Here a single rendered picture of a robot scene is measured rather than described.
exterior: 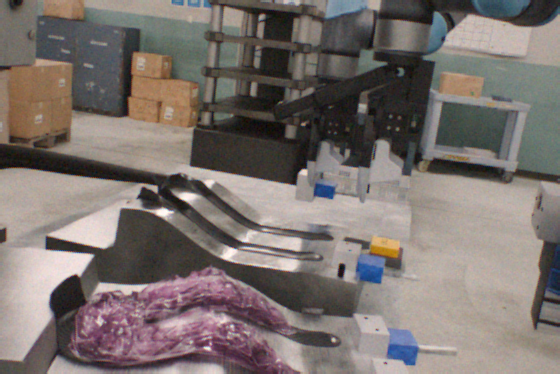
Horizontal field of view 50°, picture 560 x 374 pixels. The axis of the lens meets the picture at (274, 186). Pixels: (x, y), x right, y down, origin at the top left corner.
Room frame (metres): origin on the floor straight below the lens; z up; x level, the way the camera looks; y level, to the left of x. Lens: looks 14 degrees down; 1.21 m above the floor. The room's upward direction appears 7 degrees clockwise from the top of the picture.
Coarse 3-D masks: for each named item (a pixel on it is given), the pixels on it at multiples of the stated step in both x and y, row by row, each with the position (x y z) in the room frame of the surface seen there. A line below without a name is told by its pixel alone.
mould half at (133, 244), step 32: (192, 192) 1.01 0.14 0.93; (224, 192) 1.09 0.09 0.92; (96, 224) 0.99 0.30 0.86; (128, 224) 0.88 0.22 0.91; (160, 224) 0.86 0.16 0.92; (192, 224) 0.90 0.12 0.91; (224, 224) 0.96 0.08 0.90; (288, 224) 1.05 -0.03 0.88; (320, 224) 1.07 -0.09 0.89; (96, 256) 0.89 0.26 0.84; (128, 256) 0.87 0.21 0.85; (160, 256) 0.86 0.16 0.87; (192, 256) 0.85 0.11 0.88; (224, 256) 0.85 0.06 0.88; (256, 256) 0.87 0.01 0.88; (256, 288) 0.83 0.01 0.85; (288, 288) 0.82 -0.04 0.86; (320, 288) 0.81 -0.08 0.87; (352, 288) 0.80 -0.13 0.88
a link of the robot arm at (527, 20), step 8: (536, 0) 0.83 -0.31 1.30; (544, 0) 0.84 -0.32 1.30; (552, 0) 0.85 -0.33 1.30; (528, 8) 0.83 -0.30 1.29; (536, 8) 0.84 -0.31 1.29; (544, 8) 0.85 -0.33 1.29; (552, 8) 0.87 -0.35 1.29; (520, 16) 0.83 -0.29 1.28; (528, 16) 0.85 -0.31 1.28; (536, 16) 0.86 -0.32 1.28; (544, 16) 0.87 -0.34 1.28; (552, 16) 0.88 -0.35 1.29; (512, 24) 0.90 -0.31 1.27; (520, 24) 0.88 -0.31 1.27; (528, 24) 0.88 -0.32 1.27; (536, 24) 0.88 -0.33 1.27; (544, 24) 0.90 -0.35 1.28
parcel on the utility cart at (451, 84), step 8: (440, 80) 6.76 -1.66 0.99; (448, 80) 6.56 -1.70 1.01; (456, 80) 6.55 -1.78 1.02; (464, 80) 6.54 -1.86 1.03; (472, 80) 6.54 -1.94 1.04; (480, 80) 6.53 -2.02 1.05; (440, 88) 6.68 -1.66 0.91; (448, 88) 6.56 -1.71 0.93; (456, 88) 6.55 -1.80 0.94; (464, 88) 6.54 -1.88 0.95; (472, 88) 6.53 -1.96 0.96; (480, 88) 6.53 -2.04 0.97; (464, 96) 6.54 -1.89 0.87; (472, 96) 6.53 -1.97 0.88
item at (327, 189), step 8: (304, 176) 1.16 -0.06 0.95; (304, 184) 1.16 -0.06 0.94; (320, 184) 1.15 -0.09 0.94; (328, 184) 1.16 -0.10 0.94; (336, 184) 1.17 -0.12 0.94; (296, 192) 1.16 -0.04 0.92; (304, 192) 1.16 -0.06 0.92; (312, 192) 1.15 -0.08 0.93; (320, 192) 1.15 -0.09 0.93; (328, 192) 1.15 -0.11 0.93; (336, 192) 1.16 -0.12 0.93; (344, 192) 1.16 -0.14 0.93; (352, 192) 1.16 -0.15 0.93; (304, 200) 1.16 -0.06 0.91; (312, 200) 1.15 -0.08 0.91
